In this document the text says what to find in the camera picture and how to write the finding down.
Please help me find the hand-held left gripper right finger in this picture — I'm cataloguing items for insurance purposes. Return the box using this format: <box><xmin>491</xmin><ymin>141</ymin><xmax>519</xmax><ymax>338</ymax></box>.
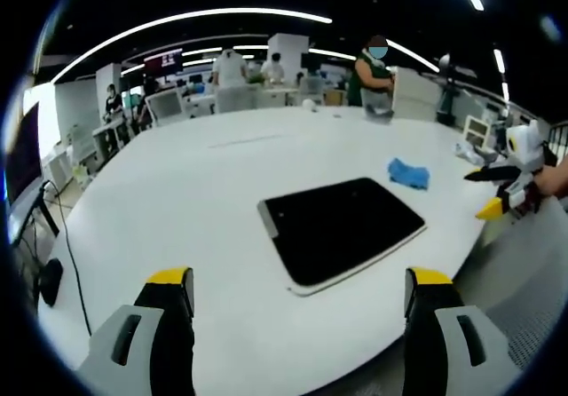
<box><xmin>401</xmin><ymin>266</ymin><xmax>521</xmax><ymax>396</ymax></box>

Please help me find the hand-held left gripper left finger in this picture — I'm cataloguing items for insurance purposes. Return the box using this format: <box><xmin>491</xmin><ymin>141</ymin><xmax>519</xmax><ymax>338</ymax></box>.
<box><xmin>75</xmin><ymin>265</ymin><xmax>196</xmax><ymax>396</ymax></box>

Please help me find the blue cleaning cloth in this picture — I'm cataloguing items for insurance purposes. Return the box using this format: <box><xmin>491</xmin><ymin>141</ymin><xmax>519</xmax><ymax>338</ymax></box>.
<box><xmin>387</xmin><ymin>156</ymin><xmax>431</xmax><ymax>191</ymax></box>

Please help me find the person's right hand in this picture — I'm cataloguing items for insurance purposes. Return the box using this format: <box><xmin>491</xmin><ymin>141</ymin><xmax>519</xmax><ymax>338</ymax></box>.
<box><xmin>534</xmin><ymin>155</ymin><xmax>568</xmax><ymax>198</ymax></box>

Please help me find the crumpled white plastic wrap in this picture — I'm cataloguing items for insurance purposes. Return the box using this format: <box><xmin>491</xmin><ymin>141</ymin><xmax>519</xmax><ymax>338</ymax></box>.
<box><xmin>452</xmin><ymin>141</ymin><xmax>498</xmax><ymax>164</ymax></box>

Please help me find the small white shelf box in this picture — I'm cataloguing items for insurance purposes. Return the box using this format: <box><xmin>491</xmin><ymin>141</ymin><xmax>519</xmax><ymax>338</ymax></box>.
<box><xmin>462</xmin><ymin>115</ymin><xmax>493</xmax><ymax>148</ymax></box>

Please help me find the black floor stand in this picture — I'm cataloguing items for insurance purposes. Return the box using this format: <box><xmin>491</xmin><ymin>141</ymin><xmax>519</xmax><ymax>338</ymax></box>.
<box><xmin>435</xmin><ymin>52</ymin><xmax>458</xmax><ymax>127</ymax></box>

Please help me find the white cabinet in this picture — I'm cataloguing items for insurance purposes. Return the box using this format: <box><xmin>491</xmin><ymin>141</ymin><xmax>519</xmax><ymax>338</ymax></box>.
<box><xmin>391</xmin><ymin>66</ymin><xmax>443</xmax><ymax>123</ymax></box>

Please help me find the black power adapter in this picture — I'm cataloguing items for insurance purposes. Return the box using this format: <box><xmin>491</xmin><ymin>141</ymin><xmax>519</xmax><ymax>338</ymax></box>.
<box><xmin>37</xmin><ymin>257</ymin><xmax>64</xmax><ymax>307</ymax></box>

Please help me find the clear plastic bag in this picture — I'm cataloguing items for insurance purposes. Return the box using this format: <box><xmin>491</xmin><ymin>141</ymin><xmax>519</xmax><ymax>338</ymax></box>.
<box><xmin>359</xmin><ymin>88</ymin><xmax>396</xmax><ymax>124</ymax></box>

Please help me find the dark computer monitor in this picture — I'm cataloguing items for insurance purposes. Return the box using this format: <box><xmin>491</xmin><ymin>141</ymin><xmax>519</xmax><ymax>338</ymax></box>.
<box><xmin>3</xmin><ymin>100</ymin><xmax>45</xmax><ymax>246</ymax></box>

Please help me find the white office chair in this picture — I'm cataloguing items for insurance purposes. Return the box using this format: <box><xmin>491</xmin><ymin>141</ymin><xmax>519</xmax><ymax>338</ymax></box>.
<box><xmin>145</xmin><ymin>89</ymin><xmax>185</xmax><ymax>126</ymax></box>

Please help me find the black cable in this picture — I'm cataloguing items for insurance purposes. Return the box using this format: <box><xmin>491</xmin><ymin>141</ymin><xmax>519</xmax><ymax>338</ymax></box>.
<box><xmin>42</xmin><ymin>178</ymin><xmax>93</xmax><ymax>337</ymax></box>

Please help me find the wall screen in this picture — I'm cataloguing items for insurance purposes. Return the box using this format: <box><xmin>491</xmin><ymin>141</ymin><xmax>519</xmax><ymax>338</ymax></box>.
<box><xmin>142</xmin><ymin>48</ymin><xmax>184</xmax><ymax>76</ymax></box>

